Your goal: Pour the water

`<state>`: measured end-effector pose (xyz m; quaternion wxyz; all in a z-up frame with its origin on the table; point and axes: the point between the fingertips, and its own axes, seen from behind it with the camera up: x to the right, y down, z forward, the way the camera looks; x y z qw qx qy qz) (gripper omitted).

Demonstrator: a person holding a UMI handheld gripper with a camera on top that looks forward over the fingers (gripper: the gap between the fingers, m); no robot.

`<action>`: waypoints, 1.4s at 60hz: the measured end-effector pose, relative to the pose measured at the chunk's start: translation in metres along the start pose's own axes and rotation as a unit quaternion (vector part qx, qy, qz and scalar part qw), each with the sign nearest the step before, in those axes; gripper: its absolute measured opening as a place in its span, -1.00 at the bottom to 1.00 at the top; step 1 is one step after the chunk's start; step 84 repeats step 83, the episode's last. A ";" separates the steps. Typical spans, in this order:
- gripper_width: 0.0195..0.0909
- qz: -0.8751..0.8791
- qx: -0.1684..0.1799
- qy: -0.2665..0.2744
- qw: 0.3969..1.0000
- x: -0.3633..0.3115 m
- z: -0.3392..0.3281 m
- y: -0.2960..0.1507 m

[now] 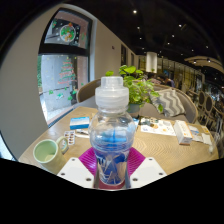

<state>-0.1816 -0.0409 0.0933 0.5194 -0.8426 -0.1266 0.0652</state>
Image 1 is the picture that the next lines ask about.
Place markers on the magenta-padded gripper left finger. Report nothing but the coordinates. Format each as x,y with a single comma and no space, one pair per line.
75,171

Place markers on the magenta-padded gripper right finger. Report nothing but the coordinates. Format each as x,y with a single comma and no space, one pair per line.
148,170

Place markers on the clear blue-labelled drink bottle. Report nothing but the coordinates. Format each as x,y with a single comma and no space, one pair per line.
111,133

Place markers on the pale green ceramic mug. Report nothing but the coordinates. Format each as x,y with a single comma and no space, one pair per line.
46,155

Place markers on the small printed card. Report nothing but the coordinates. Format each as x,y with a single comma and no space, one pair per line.
69,137

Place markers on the printed paper leaflet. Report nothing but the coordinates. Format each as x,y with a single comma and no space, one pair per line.
158,126

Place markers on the blue and white box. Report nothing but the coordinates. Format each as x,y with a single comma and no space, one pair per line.
79,123

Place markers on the white carton box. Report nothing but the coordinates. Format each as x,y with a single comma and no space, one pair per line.
182,132

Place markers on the grey zigzag pillow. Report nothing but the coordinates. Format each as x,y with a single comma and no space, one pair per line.
170,102

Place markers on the grey curved sofa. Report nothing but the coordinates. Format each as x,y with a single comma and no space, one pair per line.
85,93

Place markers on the group of dining chairs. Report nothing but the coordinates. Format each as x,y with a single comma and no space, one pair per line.
206,105

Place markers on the green potted plant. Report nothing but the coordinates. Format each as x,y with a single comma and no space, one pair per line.
136,83

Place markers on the person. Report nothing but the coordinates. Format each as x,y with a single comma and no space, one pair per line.
165,81

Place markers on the large decorated window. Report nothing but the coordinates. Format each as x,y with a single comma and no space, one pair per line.
63,76

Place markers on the white round column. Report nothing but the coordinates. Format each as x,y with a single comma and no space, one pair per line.
151,62

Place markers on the group of ceiling lights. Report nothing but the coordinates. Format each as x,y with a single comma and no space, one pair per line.
180,26

